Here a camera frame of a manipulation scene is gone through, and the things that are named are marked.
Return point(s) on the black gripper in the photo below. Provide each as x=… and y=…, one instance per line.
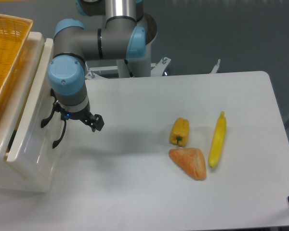
x=95, y=122

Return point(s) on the white top drawer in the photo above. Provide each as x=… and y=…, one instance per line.
x=31, y=153

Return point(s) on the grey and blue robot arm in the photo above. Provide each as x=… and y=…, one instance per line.
x=74, y=45

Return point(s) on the white drawer cabinet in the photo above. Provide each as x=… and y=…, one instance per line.
x=13, y=105

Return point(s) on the yellow woven basket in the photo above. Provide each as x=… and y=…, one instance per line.
x=13, y=35

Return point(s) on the yellow bell pepper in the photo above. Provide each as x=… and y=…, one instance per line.
x=179, y=132

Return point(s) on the triangular bread pastry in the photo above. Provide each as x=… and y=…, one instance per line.
x=190, y=160

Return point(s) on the yellow banana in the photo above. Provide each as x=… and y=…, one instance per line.
x=217, y=140

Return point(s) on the white table frame bracket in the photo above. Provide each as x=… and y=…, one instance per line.
x=216, y=67

